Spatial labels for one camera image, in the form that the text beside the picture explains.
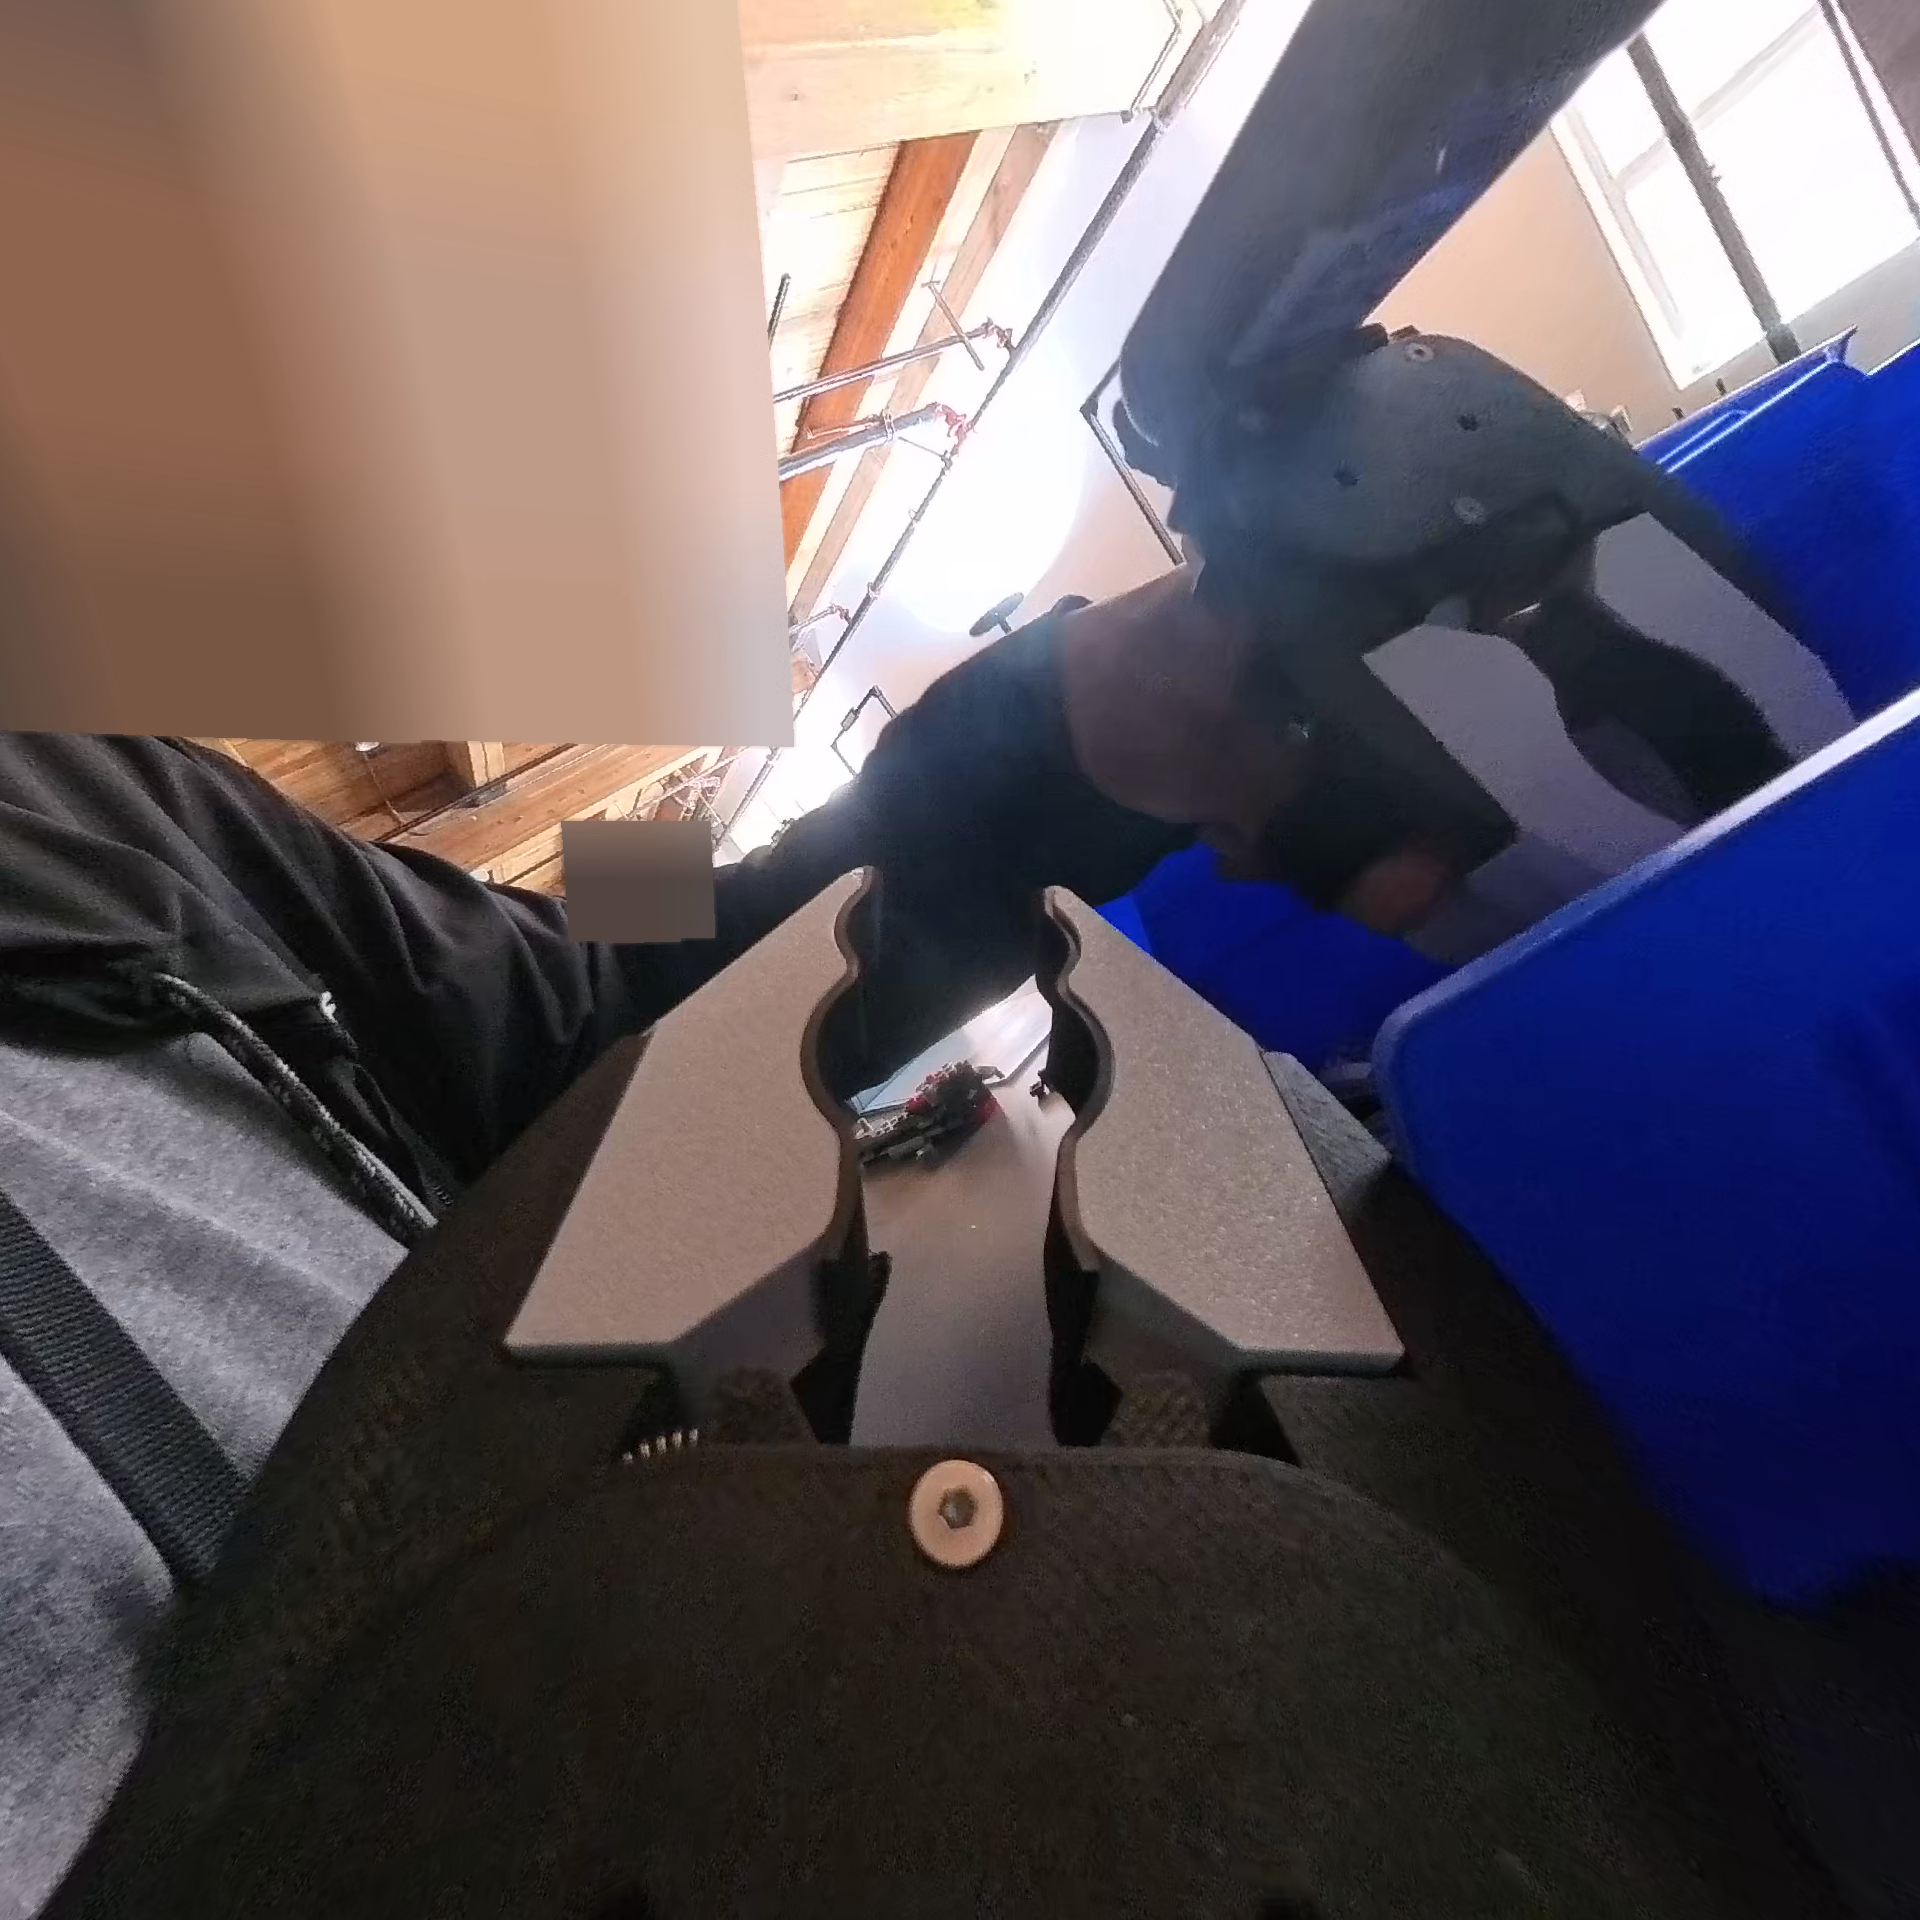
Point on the person's black jacket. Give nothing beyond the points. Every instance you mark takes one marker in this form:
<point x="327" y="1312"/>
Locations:
<point x="225" y="900"/>

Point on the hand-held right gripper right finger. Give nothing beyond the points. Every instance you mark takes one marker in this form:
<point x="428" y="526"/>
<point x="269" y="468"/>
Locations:
<point x="1201" y="1185"/>

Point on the metal ceiling pipe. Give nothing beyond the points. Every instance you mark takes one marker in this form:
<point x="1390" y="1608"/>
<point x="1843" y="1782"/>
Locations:
<point x="902" y="358"/>
<point x="869" y="435"/>

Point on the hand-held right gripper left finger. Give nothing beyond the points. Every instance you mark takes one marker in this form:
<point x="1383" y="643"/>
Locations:
<point x="706" y="1154"/>

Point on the person's left hand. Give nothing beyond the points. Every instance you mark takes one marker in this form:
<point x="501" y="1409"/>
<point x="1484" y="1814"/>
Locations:
<point x="1155" y="691"/>

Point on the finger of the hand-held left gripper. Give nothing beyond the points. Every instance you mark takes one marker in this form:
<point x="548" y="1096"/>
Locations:
<point x="1276" y="148"/>
<point x="1411" y="194"/>

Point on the grey red toy brick model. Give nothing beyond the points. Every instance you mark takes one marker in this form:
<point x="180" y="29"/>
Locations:
<point x="931" y="1117"/>

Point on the person's left forearm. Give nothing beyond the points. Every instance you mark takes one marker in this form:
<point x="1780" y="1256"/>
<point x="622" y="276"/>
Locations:
<point x="962" y="780"/>

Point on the window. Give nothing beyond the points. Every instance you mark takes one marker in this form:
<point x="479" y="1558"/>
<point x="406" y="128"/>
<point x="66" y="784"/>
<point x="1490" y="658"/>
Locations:
<point x="1815" y="165"/>

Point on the person's grey shirt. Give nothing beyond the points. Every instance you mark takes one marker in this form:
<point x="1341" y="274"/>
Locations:
<point x="150" y="1201"/>

